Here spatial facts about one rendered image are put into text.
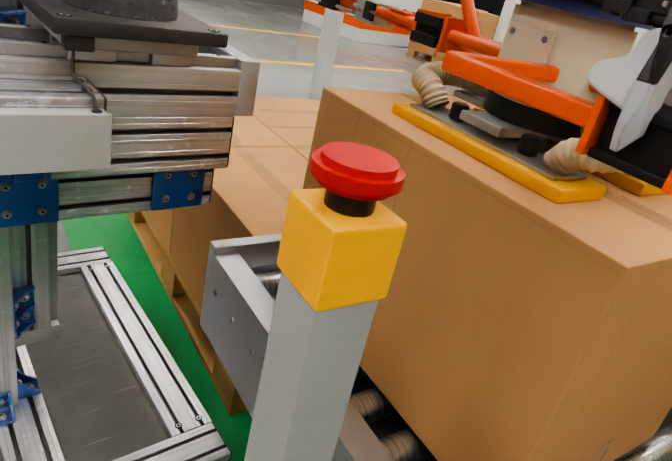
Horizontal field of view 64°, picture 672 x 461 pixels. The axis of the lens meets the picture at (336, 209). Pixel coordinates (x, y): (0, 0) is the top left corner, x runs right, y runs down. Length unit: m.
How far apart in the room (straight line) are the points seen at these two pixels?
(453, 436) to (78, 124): 0.62
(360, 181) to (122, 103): 0.51
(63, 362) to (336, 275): 1.10
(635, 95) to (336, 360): 0.30
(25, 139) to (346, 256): 0.41
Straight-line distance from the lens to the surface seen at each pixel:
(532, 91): 0.56
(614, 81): 0.48
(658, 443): 1.13
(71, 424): 1.30
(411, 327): 0.82
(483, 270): 0.70
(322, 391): 0.47
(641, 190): 0.86
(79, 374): 1.40
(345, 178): 0.36
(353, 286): 0.40
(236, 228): 1.37
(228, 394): 1.57
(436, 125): 0.83
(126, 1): 0.78
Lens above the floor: 1.16
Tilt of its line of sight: 24 degrees down
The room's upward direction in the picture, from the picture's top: 13 degrees clockwise
